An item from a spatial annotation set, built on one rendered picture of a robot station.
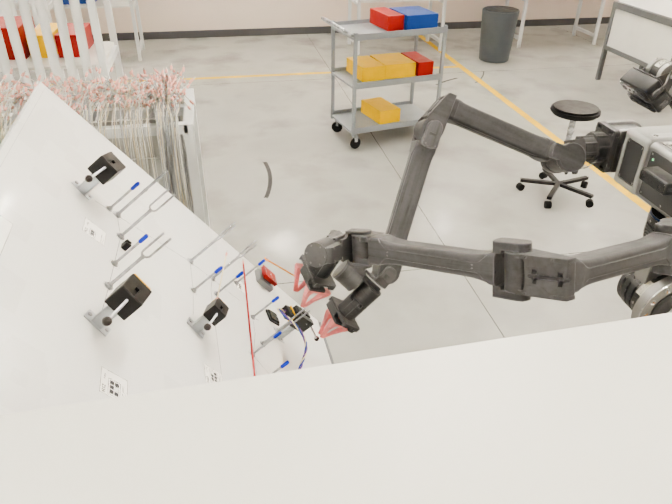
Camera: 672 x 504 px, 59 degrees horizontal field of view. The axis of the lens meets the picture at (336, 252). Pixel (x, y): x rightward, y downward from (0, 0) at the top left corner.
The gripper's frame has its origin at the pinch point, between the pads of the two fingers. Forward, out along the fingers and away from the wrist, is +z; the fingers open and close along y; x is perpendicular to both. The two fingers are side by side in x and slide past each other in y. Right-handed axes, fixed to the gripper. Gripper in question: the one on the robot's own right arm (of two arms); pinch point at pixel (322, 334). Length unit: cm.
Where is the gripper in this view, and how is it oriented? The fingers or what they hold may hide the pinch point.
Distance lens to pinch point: 162.9
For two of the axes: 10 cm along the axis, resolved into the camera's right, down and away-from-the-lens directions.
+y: 3.6, 6.6, -6.5
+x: 6.4, 3.4, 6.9
